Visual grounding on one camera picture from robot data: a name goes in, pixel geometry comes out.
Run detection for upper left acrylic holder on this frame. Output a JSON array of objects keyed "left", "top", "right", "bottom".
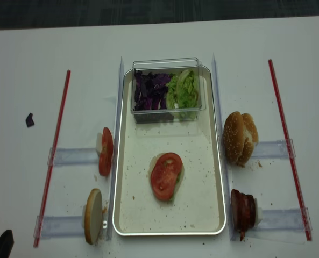
[{"left": 47, "top": 148, "right": 99, "bottom": 166}]

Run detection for acrylic holder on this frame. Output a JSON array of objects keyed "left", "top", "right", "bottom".
[
  {"left": 251, "top": 139, "right": 296, "bottom": 159},
  {"left": 47, "top": 148, "right": 99, "bottom": 166},
  {"left": 248, "top": 208, "right": 313, "bottom": 242},
  {"left": 33, "top": 216, "right": 84, "bottom": 239}
]

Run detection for red strip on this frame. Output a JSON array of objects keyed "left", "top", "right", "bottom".
[
  {"left": 33, "top": 70, "right": 71, "bottom": 248},
  {"left": 268, "top": 59, "right": 313, "bottom": 241}
]

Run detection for white pusher block meat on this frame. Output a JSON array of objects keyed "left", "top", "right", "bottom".
[{"left": 254, "top": 198, "right": 263, "bottom": 227}]

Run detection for black object bottom left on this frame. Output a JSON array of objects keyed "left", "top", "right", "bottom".
[{"left": 0, "top": 230, "right": 14, "bottom": 258}]

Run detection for standing bun half left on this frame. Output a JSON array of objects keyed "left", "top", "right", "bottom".
[{"left": 84, "top": 188, "right": 102, "bottom": 245}]

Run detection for stack of meat slices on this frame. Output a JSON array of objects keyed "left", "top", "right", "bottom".
[{"left": 230, "top": 189, "right": 257, "bottom": 241}]

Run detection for green lettuce leaves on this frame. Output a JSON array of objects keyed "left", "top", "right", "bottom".
[{"left": 165, "top": 69, "right": 199, "bottom": 110}]

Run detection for right red strip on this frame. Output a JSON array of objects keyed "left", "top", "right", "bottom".
[{"left": 268, "top": 59, "right": 313, "bottom": 241}]

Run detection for white pusher block tomato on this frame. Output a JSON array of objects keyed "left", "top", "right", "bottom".
[{"left": 95, "top": 132, "right": 103, "bottom": 156}]

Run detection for lettuce under tomato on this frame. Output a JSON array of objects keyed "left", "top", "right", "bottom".
[{"left": 169, "top": 172, "right": 183, "bottom": 202}]

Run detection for purple cabbage scrap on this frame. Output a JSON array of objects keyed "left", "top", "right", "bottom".
[{"left": 25, "top": 113, "right": 34, "bottom": 128}]

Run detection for bottom bun on tray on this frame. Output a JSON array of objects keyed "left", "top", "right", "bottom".
[{"left": 147, "top": 153, "right": 185, "bottom": 203}]

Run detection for clear plastic salad container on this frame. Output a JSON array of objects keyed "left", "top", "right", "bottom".
[{"left": 130, "top": 57, "right": 205, "bottom": 124}]

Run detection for lower left acrylic holder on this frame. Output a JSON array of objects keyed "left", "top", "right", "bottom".
[{"left": 33, "top": 216, "right": 84, "bottom": 239}]

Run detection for purple cabbage leaves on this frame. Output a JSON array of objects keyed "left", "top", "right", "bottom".
[{"left": 133, "top": 70, "right": 172, "bottom": 111}]

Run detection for left red strip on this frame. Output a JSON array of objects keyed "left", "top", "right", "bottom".
[{"left": 33, "top": 70, "right": 71, "bottom": 248}]

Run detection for tomato slice on bun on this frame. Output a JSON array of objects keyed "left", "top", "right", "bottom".
[{"left": 150, "top": 152, "right": 183, "bottom": 200}]

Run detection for standing tomato slices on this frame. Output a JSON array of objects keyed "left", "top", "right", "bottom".
[{"left": 98, "top": 127, "right": 114, "bottom": 177}]

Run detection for lower right acrylic holder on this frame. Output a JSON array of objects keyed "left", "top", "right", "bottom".
[{"left": 248, "top": 208, "right": 313, "bottom": 242}]

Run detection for upper right acrylic holder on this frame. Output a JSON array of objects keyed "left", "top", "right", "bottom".
[{"left": 251, "top": 139, "right": 296, "bottom": 159}]

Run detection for sesame burger buns right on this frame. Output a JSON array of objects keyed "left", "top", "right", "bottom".
[{"left": 223, "top": 111, "right": 259, "bottom": 167}]

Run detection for white rectangular serving tray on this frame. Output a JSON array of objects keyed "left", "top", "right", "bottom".
[{"left": 112, "top": 68, "right": 226, "bottom": 236}]

